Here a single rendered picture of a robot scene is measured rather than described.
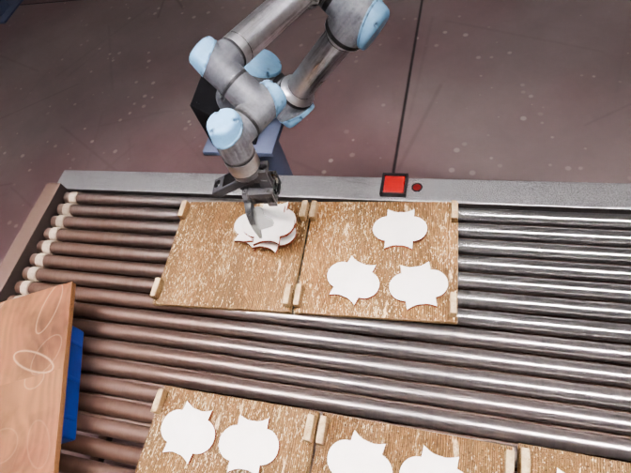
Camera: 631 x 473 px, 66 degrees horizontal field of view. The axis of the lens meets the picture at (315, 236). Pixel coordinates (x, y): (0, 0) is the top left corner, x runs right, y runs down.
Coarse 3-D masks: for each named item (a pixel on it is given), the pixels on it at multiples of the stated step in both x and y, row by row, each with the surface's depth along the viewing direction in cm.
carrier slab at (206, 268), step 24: (192, 216) 151; (216, 216) 149; (192, 240) 146; (216, 240) 144; (168, 264) 143; (192, 264) 142; (216, 264) 140; (240, 264) 138; (264, 264) 136; (288, 264) 135; (168, 288) 139; (192, 288) 137; (216, 288) 136; (240, 288) 134; (264, 288) 132; (264, 312) 130; (288, 312) 127
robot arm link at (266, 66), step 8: (256, 56) 150; (264, 56) 151; (272, 56) 153; (248, 64) 148; (256, 64) 148; (264, 64) 150; (272, 64) 151; (280, 64) 153; (256, 72) 148; (264, 72) 148; (272, 72) 149; (280, 72) 153; (256, 80) 150; (272, 80) 151
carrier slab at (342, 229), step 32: (320, 224) 139; (352, 224) 137; (448, 224) 130; (320, 256) 134; (384, 256) 129; (416, 256) 127; (448, 256) 125; (320, 288) 128; (384, 288) 125; (448, 288) 121; (416, 320) 119; (448, 320) 117
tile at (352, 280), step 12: (336, 264) 130; (348, 264) 129; (360, 264) 128; (336, 276) 128; (348, 276) 127; (360, 276) 127; (372, 276) 126; (336, 288) 126; (348, 288) 125; (360, 288) 125; (372, 288) 124
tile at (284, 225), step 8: (264, 208) 138; (272, 208) 137; (280, 208) 136; (272, 216) 136; (280, 216) 135; (288, 216) 134; (248, 224) 136; (280, 224) 134; (288, 224) 133; (248, 232) 135; (264, 232) 133; (272, 232) 133; (280, 232) 132; (288, 232) 132; (256, 240) 133; (264, 240) 132; (272, 240) 131; (280, 240) 132
